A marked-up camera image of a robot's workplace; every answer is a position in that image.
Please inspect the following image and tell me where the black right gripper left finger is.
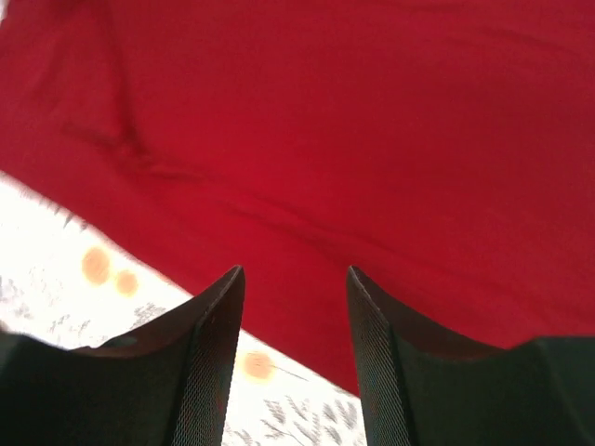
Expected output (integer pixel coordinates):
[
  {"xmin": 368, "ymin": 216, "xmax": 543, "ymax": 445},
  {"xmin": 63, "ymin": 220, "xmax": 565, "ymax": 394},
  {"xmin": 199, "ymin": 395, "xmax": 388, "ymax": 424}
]
[{"xmin": 1, "ymin": 267, "xmax": 245, "ymax": 446}]

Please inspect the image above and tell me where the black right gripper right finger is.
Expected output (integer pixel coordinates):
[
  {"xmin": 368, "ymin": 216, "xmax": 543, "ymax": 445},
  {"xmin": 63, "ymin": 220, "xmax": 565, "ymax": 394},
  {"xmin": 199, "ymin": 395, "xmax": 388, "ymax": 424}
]
[{"xmin": 347, "ymin": 267, "xmax": 594, "ymax": 445}]

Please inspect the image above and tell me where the red t shirt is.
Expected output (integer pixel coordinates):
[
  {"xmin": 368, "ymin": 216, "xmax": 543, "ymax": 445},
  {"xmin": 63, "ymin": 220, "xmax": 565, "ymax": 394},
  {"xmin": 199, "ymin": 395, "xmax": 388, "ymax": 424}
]
[{"xmin": 1, "ymin": 1, "xmax": 594, "ymax": 391}]

